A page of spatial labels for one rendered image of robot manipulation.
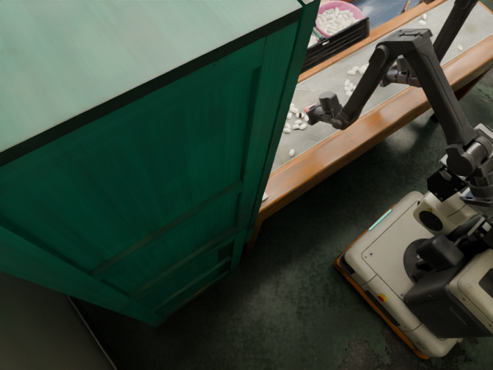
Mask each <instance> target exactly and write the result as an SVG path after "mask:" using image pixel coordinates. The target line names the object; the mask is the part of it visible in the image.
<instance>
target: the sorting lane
mask: <svg viewBox="0 0 493 370"><path fill-rule="evenodd" d="M454 1H455V0H448V1H446V2H445V3H443V4H441V5H439V6H438V7H435V8H434V9H432V10H430V11H428V12H427V13H425V14H426V19H425V20H423V19H422V17H423V15H421V16H420V17H418V18H416V19H414V20H413V21H410V22H408V23H407V24H405V25H403V26H402V27H400V28H398V29H396V30H401V29H422V28H429V29H430V30H431V32H432V34H433V36H432V37H430V38H431V41H432V43H434V41H435V39H436V37H437V35H438V34H439V31H440V29H441V28H442V26H443V24H444V22H445V21H446V19H447V17H448V15H449V13H450V11H451V10H452V8H453V5H454V4H453V3H454ZM420 21H425V22H426V25H425V26H423V25H420V24H419V22H420ZM396 30H395V31H396ZM393 32H394V31H393ZM393 32H391V33H389V34H388V35H385V36H383V37H382V38H380V39H378V40H377V41H375V42H373V43H371V44H370V45H368V46H366V47H364V48H362V49H360V50H358V51H357V52H355V53H353V54H351V55H350V56H348V57H346V58H344V59H342V60H340V61H339V62H337V63H335V64H333V65H332V66H330V67H328V68H326V69H325V70H323V71H321V72H319V73H317V74H315V75H314V76H312V77H310V78H308V79H306V80H305V81H303V82H301V83H299V84H297V85H296V89H295V92H294V94H293V99H292V101H291V103H292V104H294V108H296V109H298V112H301V113H303V114H304V117H302V118H300V117H296V113H294V112H291V109H289V112H288V113H291V114H292V115H291V119H288V118H287V119H286V121H287V123H289V125H290V126H291V129H290V130H291V132H290V133H289V134H288V133H285V132H284V131H283V132H282V136H281V139H280V143H279V145H278V148H277V152H276V155H275V158H274V163H273V166H272V169H271V173H273V172H274V171H275V170H277V169H279V168H281V167H282V166H283V165H285V164H287V163H288V162H290V161H292V160H293V159H295V158H296V157H298V156H300V155H301V154H303V153H304V152H306V151H307V150H309V149H311V148H312V147H314V146H315V145H317V144H318V143H320V142H322V141H323V140H325V139H326V138H328V137H330V136H332V135H333V134H334V133H336V132H338V131H339V130H340V129H336V128H333V127H332V124H328V123H324V122H321V121H319V122H317V123H316V124H314V125H313V126H310V125H308V123H307V121H305V120H304V118H305V115H306V113H305V112H304V108H306V107H308V106H311V105H313V104H315V103H318V102H319V98H318V96H319V95H320V94H321V93H324V92H326V91H332V92H333V93H336V94H337V97H338V100H339V102H340V104H342V107H343V106H344V105H345V104H346V103H347V101H348V99H349V98H350V96H348V95H346V92H347V91H346V90H345V89H344V87H345V82H346V80H347V79H348V80H349V81H350V83H352V84H353V86H357V84H358V82H359V80H360V79H361V77H362V75H363V74H361V73H360V72H359V70H357V71H355V75H350V74H348V71H349V70H352V68H354V67H356V66H358V67H359V68H361V67H362V66H363V65H366V64H369V62H368V60H369V59H370V57H371V55H372V53H373V52H374V50H375V47H376V44H377V43H379V42H380V41H382V40H383V39H384V38H386V37H387V36H389V35H391V34H392V33H393ZM492 34H493V15H492V14H491V13H490V12H489V11H487V10H486V9H485V8H483V7H482V6H481V5H479V3H477V4H476V5H475V6H474V8H473V9H472V11H471V12H470V14H469V15H468V17H467V19H466V21H465V22H464V24H463V26H462V27H461V29H460V30H459V33H458V34H457V35H456V38H455V39H454V41H453V42H452V44H451V46H450V48H449V49H448V51H447V53H446V54H445V56H444V57H443V59H442V61H441V62H440V65H441V66H443V65H444V64H445V63H447V62H449V61H451V60H452V59H454V58H455V57H457V56H458V55H459V54H462V53H463V52H465V51H466V50H468V49H469V48H471V47H473V46H474V45H476V44H477V43H479V42H480V41H482V40H484V39H485V38H487V37H488V36H490V35H492ZM458 45H461V47H462V48H463V49H462V50H461V51H460V50H458V48H457V47H458ZM350 83H349V84H350ZM407 87H409V85H408V84H396V83H391V84H389V85H387V86H386V87H380V85H378V87H377V88H376V89H375V91H374V93H373V96H371V97H370V98H369V100H368V102H367V103H366V105H365V106H364V108H363V109H362V112H361V115H360V116H359V117H361V116H363V115H365V114H366V113H368V112H369V111H371V110H372V109H374V108H376V107H377V106H379V105H380V104H382V103H384V102H385V101H387V100H389V99H390V98H391V97H393V96H394V95H397V94H398V93H399V92H401V91H403V90H405V89H406V88H407ZM298 112H297V113H298ZM297 120H300V121H301V123H300V124H299V127H300V126H301V125H302V124H304V123H305V124H306V125H307V127H306V128H304V129H303V130H300V128H297V129H292V126H293V125H295V122H296V121H297ZM284 128H286V126H284ZM283 130H284V129H283ZM291 149H294V155H293V156H290V155H289V153H290V151H291ZM271 173H270V174H271Z"/></svg>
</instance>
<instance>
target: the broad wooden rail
mask: <svg viewBox="0 0 493 370"><path fill-rule="evenodd" d="M441 67H442V70H443V72H444V74H445V76H446V78H447V80H448V82H449V84H450V86H451V88H452V90H453V92H455V91H457V90H459V89H460V88H462V87H463V86H464V85H466V84H468V83H469V82H471V81H472V80H473V79H475V78H477V77H478V76H480V75H481V74H482V73H484V72H486V71H487V70H488V69H490V68H492V67H493V34H492V35H490V36H488V37H487V38H485V39H484V40H482V41H480V42H479V43H477V44H476V45H474V46H473V47H471V48H469V49H468V50H466V51H465V52H463V53H462V54H459V55H458V56H457V57H455V58H454V59H452V60H451V61H449V62H447V63H445V64H444V65H443V66H441ZM430 108H431V105H430V103H429V102H428V99H427V97H426V95H425V93H424V92H423V89H422V87H421V88H418V87H413V86H409V87H407V88H406V89H405V90H403V91H401V92H399V93H398V94H397V95H394V96H393V97H391V98H390V99H389V100H387V101H385V102H384V103H382V104H380V105H379V106H377V107H376V108H374V109H372V110H371V111H369V112H368V113H366V114H365V115H363V116H361V117H360V118H358V120H357V121H356V122H354V123H353V124H352V125H350V126H349V127H348V128H347V129H346V130H344V131H342V130H339V131H338V132H336V133H334V134H333V135H332V136H330V137H328V138H326V139H325V140H323V141H322V142H320V143H318V144H317V145H315V146H314V147H312V148H311V149H309V150H307V151H306V152H304V153H303V154H301V155H300V156H298V157H296V158H295V159H293V160H292V161H290V162H288V163H287V164H285V165H283V166H282V167H281V168H279V169H277V170H275V171H274V172H273V173H271V174H270V176H269V180H268V183H267V186H266V190H265V193H266V194H267V195H268V196H269V197H268V199H266V200H264V201H263V202H262V203H261V205H260V210H259V212H258V215H257V219H256V222H255V225H257V224H259V223H260V222H262V221H264V220H265V219H266V218H268V217H270V216H271V215H272V214H274V213H275V212H277V211H279V210H280V209H281V208H283V207H284V206H286V205H288V204H289V203H290V202H292V201H293V200H295V199H296V198H298V197H299V196H301V195H303V194H304V193H305V192H307V191H308V190H310V189H312V188H313V187H314V186H315V185H316V184H319V183H320V182H322V181H323V180H324V179H326V178H328V177H329V176H330V175H332V174H333V173H335V172H337V171H338V170H339V169H341V168H342V167H344V166H346V165H347V164H348V163H350V162H352V161H353V160H355V159H356V158H357V157H359V156H361V155H362V154H363V153H365V152H366V151H368V150H369V149H371V148H372V147H373V146H375V145H377V144H378V143H380V142H381V141H382V140H384V139H386V138H387V137H388V136H390V135H391V134H393V133H395V132H396V131H397V130H399V129H400V128H402V127H404V126H405V125H406V124H408V123H410V122H411V121H413V120H414V119H415V118H417V117H419V116H420V115H421V114H423V113H424V112H426V111H428V110H429V109H430Z"/></svg>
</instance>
